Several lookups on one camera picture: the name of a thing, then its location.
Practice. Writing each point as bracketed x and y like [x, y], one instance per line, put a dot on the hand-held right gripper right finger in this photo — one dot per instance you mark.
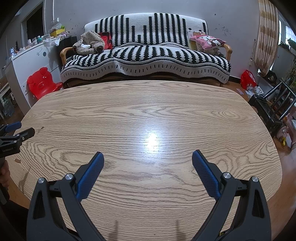
[205, 176]

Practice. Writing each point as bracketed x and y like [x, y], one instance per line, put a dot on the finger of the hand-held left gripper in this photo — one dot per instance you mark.
[25, 134]
[12, 127]

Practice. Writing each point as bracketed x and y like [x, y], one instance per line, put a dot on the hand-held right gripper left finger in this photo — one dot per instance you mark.
[90, 176]

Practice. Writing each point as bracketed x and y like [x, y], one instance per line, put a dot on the black white striped sofa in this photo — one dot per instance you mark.
[138, 58]

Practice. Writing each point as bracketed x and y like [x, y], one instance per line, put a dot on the red child chair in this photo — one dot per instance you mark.
[40, 83]

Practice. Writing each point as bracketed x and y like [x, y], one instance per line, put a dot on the yellow box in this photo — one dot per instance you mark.
[57, 33]

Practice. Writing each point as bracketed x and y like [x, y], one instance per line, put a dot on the white cabinet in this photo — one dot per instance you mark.
[30, 60]

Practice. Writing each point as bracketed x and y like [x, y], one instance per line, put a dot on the striped beige curtain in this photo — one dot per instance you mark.
[267, 34]

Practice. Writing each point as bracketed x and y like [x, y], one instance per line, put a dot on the pink cartoon pillow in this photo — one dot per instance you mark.
[208, 41]

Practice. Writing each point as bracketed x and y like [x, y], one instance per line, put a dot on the white papers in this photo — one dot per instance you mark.
[253, 90]

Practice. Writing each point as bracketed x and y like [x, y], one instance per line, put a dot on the person's left hand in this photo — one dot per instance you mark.
[4, 175]

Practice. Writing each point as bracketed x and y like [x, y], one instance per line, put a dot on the window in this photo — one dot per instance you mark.
[289, 32]

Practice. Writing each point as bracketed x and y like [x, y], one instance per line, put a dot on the brown clothes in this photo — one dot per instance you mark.
[90, 40]

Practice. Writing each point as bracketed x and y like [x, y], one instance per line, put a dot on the red plastic bag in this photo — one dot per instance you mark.
[247, 78]

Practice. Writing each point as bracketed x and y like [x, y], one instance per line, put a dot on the green potted plant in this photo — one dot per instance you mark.
[290, 69]

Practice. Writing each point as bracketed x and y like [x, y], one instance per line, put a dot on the pink toy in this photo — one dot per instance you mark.
[285, 129]

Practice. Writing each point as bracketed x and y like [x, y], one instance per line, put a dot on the black metal chair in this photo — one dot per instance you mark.
[263, 104]

